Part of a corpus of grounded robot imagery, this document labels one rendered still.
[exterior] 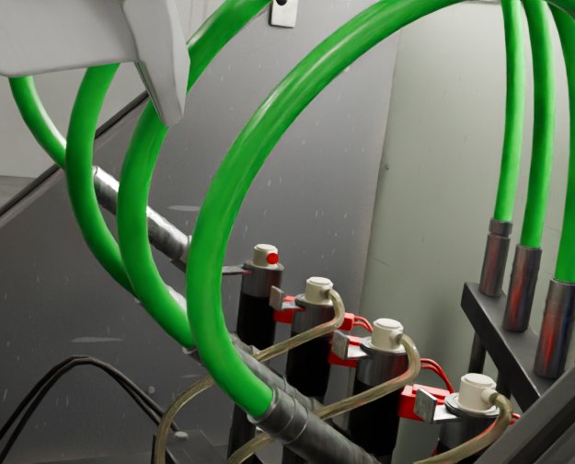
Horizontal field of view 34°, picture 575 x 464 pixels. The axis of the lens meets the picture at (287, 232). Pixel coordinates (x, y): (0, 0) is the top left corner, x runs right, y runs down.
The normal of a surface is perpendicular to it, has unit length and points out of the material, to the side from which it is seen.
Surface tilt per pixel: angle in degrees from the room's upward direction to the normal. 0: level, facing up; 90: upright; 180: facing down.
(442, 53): 90
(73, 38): 99
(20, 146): 90
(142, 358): 90
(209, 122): 90
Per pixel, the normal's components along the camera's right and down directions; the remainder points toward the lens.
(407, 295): -0.89, -0.01
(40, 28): 0.32, 0.40
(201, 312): -0.07, 0.29
